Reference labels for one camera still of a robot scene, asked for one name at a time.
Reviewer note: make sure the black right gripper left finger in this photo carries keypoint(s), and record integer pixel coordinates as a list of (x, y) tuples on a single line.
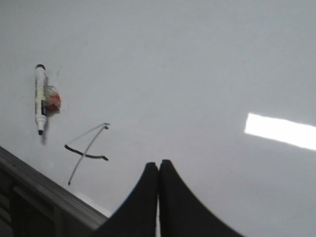
[(136, 217)]

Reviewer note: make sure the white whiteboard marker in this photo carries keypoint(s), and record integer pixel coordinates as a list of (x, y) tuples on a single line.
[(40, 98)]

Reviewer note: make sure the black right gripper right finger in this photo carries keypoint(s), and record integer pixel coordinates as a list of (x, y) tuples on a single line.
[(181, 214)]

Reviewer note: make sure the aluminium whiteboard frame rail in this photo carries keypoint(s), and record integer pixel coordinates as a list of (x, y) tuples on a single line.
[(28, 178)]

